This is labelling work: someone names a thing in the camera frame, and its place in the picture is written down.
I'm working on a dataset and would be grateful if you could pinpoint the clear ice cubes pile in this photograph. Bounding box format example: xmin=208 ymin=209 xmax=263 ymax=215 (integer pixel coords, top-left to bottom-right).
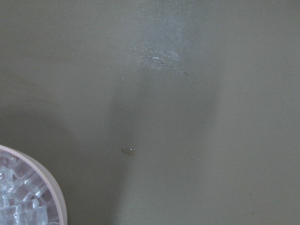
xmin=0 ymin=151 xmax=60 ymax=225

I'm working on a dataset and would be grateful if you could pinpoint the pink bowl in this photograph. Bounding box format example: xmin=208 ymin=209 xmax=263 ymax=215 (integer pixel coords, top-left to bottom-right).
xmin=0 ymin=145 xmax=68 ymax=225

